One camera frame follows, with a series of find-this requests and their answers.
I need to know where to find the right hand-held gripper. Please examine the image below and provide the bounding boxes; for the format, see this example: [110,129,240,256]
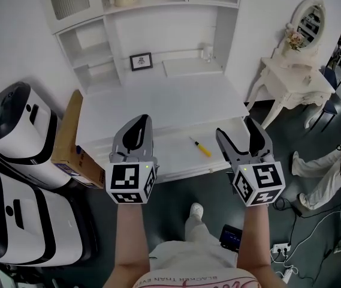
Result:
[215,116,286,208]

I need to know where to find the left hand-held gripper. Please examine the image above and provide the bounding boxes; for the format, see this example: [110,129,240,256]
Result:
[104,114,160,205]

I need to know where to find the yellow handled screwdriver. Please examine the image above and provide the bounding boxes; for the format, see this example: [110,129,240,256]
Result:
[189,136,212,158]

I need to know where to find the person's right forearm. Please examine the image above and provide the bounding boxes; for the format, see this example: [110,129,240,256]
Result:
[236,204,280,288]

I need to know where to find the person's left forearm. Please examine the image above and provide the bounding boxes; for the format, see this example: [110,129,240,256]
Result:
[105,203,150,288]

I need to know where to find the white desk cabinet with shelves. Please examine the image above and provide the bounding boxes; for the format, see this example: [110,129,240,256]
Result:
[40,0,251,173]

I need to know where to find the brown cardboard box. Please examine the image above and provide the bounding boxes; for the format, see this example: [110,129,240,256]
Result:
[51,89,107,190]

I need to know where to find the person's white shoe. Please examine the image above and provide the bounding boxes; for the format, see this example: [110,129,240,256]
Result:
[189,202,204,218]

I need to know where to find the white vanity table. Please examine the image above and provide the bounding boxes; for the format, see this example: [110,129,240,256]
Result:
[245,55,336,131]

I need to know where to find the black electronic device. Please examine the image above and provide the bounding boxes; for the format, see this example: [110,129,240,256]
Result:
[219,224,243,253]

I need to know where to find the person's cream trouser leg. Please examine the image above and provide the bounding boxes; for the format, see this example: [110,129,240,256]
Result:
[184,214,221,245]

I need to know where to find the white power strip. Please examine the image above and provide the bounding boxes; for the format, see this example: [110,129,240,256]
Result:
[270,242,291,255]

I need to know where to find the white black machine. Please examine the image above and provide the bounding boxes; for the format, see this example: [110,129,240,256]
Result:
[0,168,95,266]
[0,81,74,190]

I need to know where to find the pink flower bouquet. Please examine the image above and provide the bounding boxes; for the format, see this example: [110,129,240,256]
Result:
[285,28,306,52]

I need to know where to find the person's cream shirt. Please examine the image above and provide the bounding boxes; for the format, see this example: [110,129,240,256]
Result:
[132,239,262,288]

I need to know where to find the white power adapter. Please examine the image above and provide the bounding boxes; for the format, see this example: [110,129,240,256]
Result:
[280,265,300,283]

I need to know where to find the white oval mirror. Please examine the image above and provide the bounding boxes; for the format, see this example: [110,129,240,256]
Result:
[285,0,327,59]

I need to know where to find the black picture frame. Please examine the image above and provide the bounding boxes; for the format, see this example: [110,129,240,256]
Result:
[129,52,153,72]

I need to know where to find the black floor cable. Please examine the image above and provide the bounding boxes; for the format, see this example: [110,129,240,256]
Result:
[273,196,341,248]

